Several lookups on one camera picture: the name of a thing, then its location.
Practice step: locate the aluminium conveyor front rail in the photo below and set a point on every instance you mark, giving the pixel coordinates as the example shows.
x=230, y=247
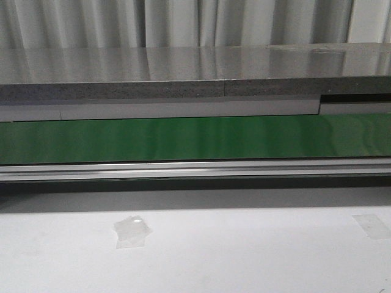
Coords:
x=196, y=169

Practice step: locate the clear tape strip right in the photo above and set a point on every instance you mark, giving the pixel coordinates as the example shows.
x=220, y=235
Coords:
x=373, y=226

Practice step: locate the white pleated curtain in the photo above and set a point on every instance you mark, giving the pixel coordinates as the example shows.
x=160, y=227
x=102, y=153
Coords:
x=149, y=24

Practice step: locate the clear tape patch left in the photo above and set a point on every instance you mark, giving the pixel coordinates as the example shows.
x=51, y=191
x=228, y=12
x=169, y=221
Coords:
x=131, y=232

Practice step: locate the grey conveyor back guard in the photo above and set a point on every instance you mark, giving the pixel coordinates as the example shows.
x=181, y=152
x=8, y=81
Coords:
x=228, y=106

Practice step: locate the green conveyor belt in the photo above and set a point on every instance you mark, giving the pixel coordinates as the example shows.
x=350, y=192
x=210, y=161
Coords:
x=195, y=139

